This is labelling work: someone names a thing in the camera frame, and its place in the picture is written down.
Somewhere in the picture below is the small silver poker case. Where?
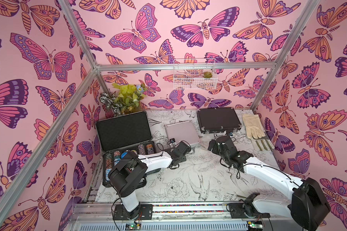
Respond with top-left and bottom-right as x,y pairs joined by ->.
165,121 -> 200,147

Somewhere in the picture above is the medium black poker case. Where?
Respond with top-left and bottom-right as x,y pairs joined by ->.
197,107 -> 242,133

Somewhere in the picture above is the large black poker case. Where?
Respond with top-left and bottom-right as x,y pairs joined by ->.
96,111 -> 156,188

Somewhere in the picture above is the yellow green artificial plant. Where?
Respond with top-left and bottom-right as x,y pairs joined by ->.
113,83 -> 147,115

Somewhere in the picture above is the striped leaf artificial plant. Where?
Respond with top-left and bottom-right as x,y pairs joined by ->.
99,92 -> 122,118

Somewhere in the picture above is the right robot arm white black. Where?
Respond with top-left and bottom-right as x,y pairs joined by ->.
208,136 -> 331,231

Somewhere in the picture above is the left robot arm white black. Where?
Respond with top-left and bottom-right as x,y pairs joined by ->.
106,141 -> 192,218

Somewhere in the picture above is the cream work glove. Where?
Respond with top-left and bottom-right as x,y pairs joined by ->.
242,114 -> 275,151

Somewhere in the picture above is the small succulent plant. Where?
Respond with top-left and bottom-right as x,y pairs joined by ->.
202,71 -> 213,79

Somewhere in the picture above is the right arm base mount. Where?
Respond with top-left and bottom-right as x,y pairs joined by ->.
227,201 -> 270,219

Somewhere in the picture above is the white wire basket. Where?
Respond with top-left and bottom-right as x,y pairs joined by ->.
172,62 -> 218,91

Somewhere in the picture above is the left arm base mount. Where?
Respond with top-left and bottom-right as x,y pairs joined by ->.
113,204 -> 153,221

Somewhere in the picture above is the aluminium rail front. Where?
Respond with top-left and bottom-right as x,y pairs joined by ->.
65,202 -> 303,231

